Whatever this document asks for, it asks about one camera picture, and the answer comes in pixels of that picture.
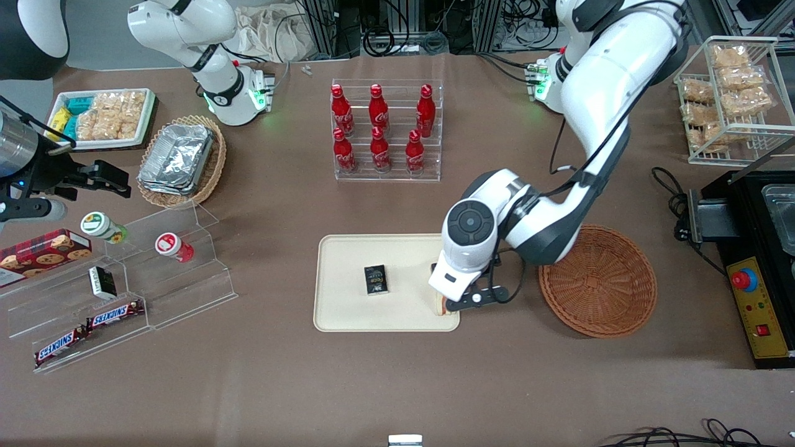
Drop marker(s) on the clear acrylic stepped display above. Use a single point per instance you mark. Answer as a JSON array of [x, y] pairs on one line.
[[186, 292]]

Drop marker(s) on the light wicker basket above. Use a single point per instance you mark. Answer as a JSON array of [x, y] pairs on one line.
[[214, 167]]

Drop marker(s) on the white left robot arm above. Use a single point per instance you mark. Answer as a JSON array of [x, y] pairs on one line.
[[596, 93]]

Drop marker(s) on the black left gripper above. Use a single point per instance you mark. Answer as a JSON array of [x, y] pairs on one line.
[[433, 267]]

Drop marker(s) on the rice cracker snack packet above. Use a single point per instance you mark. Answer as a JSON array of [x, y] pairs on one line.
[[96, 118], [747, 101], [705, 138], [130, 112], [730, 56], [699, 115], [697, 91], [740, 77]]

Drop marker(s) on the triangular sandwich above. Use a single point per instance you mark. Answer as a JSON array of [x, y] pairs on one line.
[[440, 307]]

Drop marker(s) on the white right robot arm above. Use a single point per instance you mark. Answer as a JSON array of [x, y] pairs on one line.
[[217, 68]]

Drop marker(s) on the red cola bottle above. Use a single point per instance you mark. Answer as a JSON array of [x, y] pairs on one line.
[[343, 155], [426, 112], [380, 154], [415, 156], [341, 112], [378, 110]]

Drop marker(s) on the brown wicker basket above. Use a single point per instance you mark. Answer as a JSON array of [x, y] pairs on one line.
[[602, 285]]

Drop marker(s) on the aluminium frame rack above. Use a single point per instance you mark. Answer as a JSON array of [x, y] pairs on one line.
[[404, 15]]

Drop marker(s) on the yellow snack packet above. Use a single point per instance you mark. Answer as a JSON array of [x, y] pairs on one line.
[[59, 119]]

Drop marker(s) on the black sealing machine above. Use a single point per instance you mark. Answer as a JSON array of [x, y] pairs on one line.
[[745, 211]]

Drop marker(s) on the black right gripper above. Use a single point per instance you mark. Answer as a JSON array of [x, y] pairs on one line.
[[45, 173]]

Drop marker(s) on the white rectangular snack tray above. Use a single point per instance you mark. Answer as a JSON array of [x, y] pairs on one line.
[[149, 118]]

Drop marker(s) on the white cloth bag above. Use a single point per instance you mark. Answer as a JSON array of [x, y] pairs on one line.
[[273, 34]]

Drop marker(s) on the clear acrylic bottle rack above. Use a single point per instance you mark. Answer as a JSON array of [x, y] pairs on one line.
[[397, 158]]

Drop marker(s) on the small black white box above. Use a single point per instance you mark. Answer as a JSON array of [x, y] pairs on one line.
[[102, 282]]

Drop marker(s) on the green lidded drink bottle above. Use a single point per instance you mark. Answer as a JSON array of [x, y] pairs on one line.
[[99, 225]]

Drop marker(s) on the red lidded drink bottle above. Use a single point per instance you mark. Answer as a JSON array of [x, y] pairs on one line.
[[171, 245]]

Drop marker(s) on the beige plastic tray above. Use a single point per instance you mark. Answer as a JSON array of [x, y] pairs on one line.
[[348, 304]]

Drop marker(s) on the aluminium foil tray stack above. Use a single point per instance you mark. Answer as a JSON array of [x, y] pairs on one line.
[[177, 158]]

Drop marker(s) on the small white box edge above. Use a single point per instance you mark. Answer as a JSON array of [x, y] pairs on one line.
[[405, 441]]

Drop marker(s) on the red cookie box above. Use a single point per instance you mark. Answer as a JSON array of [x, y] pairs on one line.
[[43, 251]]

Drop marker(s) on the teal snack packet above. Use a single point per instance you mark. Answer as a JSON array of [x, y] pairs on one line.
[[79, 104]]

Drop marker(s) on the Snickers chocolate bar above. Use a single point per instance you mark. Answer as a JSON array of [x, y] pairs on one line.
[[59, 347], [115, 315]]

